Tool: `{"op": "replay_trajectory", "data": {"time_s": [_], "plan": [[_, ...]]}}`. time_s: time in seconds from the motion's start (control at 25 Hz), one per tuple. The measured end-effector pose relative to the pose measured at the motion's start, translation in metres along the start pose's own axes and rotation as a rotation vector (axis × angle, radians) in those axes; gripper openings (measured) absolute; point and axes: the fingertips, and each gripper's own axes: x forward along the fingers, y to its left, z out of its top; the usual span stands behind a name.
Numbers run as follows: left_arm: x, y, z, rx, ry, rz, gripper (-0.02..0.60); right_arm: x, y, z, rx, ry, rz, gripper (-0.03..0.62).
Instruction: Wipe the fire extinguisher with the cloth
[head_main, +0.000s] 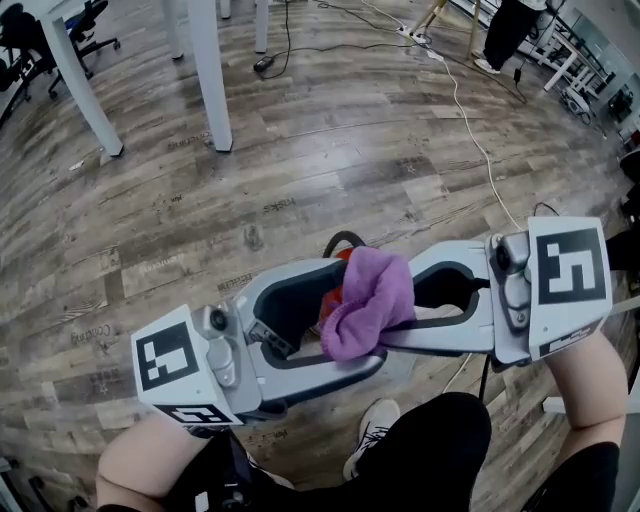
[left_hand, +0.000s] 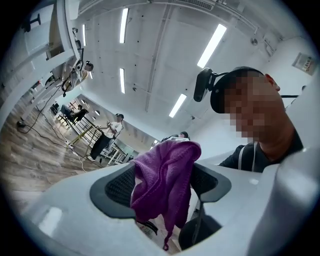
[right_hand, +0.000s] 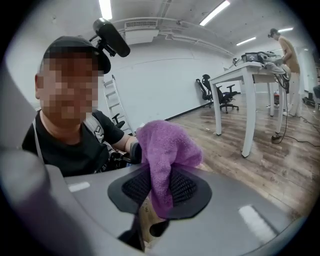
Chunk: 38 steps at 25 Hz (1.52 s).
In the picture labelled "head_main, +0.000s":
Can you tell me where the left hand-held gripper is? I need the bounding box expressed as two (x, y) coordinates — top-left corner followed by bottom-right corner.
(130, 257), (389, 427)

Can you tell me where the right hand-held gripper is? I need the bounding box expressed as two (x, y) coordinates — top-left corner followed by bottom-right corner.
(379, 215), (615, 372)

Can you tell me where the red fire extinguisher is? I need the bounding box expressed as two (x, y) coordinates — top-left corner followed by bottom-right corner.
(313, 230), (367, 342)

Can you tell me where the purple cloth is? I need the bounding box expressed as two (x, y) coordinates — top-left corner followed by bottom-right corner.
(318, 245), (417, 363)

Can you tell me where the person's left forearm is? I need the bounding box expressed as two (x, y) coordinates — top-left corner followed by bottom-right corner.
(96, 414), (222, 507)

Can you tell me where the person's right forearm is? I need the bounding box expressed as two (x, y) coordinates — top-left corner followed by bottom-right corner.
(544, 331), (629, 432)

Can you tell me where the person's right white shoe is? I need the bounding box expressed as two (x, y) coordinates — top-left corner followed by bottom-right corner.
(342, 397), (402, 482)

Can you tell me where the person's white shoe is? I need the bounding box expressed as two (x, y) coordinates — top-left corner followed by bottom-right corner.
(244, 451), (297, 492)
(342, 397), (402, 482)

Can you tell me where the person's right leg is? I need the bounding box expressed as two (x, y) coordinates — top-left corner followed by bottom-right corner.
(351, 391), (493, 512)

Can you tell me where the person's leg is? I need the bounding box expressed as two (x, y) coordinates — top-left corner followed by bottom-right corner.
(198, 428), (302, 512)
(351, 391), (493, 512)

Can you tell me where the person's left white shoe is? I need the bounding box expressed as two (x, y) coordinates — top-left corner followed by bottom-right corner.
(244, 451), (297, 492)

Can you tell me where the person's left leg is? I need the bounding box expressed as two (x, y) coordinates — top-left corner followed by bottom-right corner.
(198, 428), (302, 512)

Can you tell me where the person's black shirt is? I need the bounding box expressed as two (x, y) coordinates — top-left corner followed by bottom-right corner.
(96, 441), (622, 512)

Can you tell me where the long white power strip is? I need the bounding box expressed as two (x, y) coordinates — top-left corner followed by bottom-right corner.
(396, 24), (444, 62)

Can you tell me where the white power cable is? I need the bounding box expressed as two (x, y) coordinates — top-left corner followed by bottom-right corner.
(441, 48), (524, 234)
(441, 351), (474, 394)

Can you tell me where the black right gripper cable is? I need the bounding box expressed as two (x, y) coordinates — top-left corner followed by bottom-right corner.
(476, 351), (494, 402)

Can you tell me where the black waist strap pack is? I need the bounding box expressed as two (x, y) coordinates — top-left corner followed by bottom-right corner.
(191, 429), (252, 512)

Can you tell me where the thin black floor cable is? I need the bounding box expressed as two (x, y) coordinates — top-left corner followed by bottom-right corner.
(261, 0), (427, 79)

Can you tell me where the white desk frame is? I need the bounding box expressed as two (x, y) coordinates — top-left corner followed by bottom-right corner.
(519, 8), (617, 112)

